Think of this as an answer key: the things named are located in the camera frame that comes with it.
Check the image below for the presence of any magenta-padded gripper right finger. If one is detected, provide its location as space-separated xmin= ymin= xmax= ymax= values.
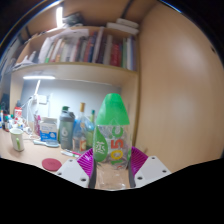
xmin=128 ymin=146 xmax=173 ymax=189

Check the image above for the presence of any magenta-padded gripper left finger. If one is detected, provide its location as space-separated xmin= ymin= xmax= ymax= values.
xmin=54 ymin=147 xmax=98 ymax=189

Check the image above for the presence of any clear green-capped drink bottle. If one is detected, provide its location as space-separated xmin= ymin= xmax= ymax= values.
xmin=92 ymin=92 xmax=133 ymax=191

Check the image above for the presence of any green and pink pen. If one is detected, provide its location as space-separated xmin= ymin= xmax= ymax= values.
xmin=60 ymin=149 xmax=83 ymax=158

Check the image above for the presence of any flat round red coaster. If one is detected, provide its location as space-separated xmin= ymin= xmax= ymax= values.
xmin=41 ymin=157 xmax=63 ymax=172

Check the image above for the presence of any clear glass bottle yellow cap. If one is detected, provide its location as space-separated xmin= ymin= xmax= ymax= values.
xmin=72 ymin=102 xmax=89 ymax=154

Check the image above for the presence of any light blue flat brush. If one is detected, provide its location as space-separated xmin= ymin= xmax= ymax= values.
xmin=33 ymin=139 xmax=61 ymax=148

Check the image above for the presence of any slim green glass bottle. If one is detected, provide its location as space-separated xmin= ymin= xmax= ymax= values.
xmin=87 ymin=109 xmax=98 ymax=148

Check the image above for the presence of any grey shaker bottle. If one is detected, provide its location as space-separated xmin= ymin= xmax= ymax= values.
xmin=58 ymin=105 xmax=76 ymax=150

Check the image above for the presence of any blue and white carton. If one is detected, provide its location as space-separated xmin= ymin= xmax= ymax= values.
xmin=39 ymin=117 xmax=58 ymax=142

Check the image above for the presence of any pink carton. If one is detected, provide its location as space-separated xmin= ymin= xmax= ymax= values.
xmin=33 ymin=114 xmax=42 ymax=136

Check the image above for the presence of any red and white canister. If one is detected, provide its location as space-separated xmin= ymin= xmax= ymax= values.
xmin=13 ymin=106 xmax=23 ymax=120

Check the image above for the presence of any white under-shelf light bar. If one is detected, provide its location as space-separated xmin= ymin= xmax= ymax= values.
xmin=22 ymin=75 xmax=56 ymax=81

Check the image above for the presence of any wooden shelf unit with books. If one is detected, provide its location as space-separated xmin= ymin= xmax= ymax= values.
xmin=9 ymin=16 xmax=140 ymax=83

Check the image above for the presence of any white ceiling light strip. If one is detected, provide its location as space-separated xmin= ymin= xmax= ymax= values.
xmin=55 ymin=5 xmax=64 ymax=28

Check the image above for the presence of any white mug with green handle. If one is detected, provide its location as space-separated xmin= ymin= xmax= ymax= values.
xmin=9 ymin=127 xmax=26 ymax=153

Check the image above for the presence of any white wall socket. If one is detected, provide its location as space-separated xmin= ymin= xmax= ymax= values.
xmin=37 ymin=94 xmax=48 ymax=105

